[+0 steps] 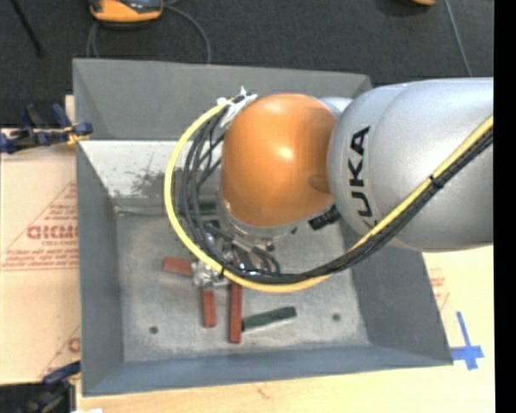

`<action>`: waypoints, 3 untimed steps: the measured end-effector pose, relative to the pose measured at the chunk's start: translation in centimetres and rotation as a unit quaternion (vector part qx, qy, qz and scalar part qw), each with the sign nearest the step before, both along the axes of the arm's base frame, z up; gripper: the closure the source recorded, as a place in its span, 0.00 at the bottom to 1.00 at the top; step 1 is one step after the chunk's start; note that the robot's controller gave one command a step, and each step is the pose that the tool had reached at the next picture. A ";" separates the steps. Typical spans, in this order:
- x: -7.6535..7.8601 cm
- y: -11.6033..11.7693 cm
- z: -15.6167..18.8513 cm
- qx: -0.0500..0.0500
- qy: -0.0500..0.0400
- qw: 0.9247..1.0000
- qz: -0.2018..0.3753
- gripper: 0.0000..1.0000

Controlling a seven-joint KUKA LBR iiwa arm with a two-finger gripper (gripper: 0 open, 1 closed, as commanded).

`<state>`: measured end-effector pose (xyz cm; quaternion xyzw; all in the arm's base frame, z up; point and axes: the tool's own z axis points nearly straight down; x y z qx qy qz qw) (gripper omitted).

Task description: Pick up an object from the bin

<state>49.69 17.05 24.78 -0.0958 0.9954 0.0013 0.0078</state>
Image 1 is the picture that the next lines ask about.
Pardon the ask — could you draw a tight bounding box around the black cylinder on white bracket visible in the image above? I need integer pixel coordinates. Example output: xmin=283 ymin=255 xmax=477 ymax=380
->
xmin=307 ymin=206 xmax=342 ymax=231

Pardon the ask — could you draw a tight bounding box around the dark green flat block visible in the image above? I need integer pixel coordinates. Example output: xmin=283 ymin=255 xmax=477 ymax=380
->
xmin=241 ymin=305 xmax=298 ymax=332

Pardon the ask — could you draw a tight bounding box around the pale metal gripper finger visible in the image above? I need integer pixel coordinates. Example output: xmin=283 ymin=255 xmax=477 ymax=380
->
xmin=192 ymin=274 xmax=227 ymax=292
xmin=190 ymin=261 xmax=218 ymax=278

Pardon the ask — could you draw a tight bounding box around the grey metal bin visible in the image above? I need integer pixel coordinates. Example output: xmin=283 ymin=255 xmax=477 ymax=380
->
xmin=71 ymin=58 xmax=454 ymax=398

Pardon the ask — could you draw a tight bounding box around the red-brown flat block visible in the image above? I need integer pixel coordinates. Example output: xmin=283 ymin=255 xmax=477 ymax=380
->
xmin=227 ymin=282 xmax=244 ymax=345
xmin=200 ymin=287 xmax=218 ymax=329
xmin=162 ymin=256 xmax=195 ymax=279

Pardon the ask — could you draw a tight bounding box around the brown cardboard board red print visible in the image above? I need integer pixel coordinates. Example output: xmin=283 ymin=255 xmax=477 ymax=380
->
xmin=0 ymin=94 xmax=83 ymax=387

